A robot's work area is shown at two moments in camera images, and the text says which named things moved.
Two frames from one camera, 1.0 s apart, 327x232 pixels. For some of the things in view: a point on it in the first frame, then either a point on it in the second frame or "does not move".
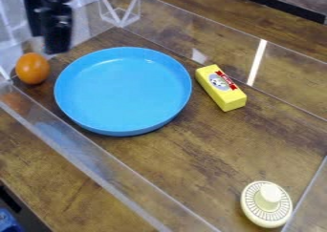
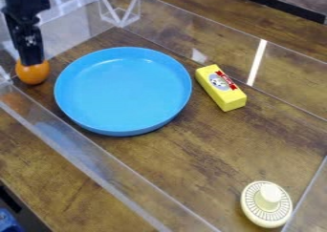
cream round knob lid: (266, 203) does not move
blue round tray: (123, 91) does not move
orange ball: (33, 68) does not move
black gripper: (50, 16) -> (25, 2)
